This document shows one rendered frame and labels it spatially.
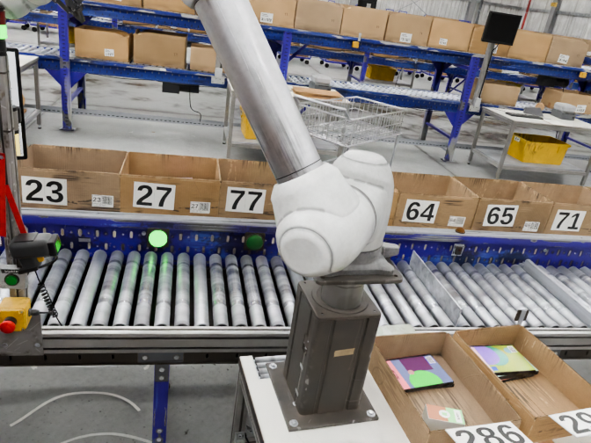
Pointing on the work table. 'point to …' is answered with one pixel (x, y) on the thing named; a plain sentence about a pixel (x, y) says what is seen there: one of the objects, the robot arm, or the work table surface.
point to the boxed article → (442, 417)
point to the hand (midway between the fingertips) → (77, 12)
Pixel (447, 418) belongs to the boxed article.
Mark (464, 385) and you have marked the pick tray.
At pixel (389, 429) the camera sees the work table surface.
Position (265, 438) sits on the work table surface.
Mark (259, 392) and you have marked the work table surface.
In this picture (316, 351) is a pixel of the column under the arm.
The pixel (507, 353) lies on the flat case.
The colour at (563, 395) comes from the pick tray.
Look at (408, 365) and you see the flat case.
